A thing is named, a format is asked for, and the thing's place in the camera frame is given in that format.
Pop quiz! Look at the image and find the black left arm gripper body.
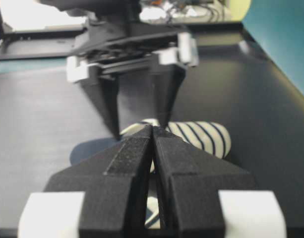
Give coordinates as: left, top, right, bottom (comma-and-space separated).
66, 0, 198, 83

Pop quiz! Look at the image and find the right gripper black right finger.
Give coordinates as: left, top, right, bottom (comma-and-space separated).
153, 127, 287, 238

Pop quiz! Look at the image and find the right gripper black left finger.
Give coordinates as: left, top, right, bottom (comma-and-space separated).
18, 124, 152, 238

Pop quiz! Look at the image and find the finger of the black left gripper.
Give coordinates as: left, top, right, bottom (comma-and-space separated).
79, 65, 121, 140
150, 54, 186, 127

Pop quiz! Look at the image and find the striped white slipper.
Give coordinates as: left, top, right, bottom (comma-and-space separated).
119, 119, 232, 159

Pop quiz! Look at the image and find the black tray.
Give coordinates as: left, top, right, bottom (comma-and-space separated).
0, 23, 304, 238

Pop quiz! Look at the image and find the teal cloth panel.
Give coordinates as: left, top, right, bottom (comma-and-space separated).
243, 0, 304, 95

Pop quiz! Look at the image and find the background cables clutter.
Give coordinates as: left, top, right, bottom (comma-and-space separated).
139, 0, 233, 24

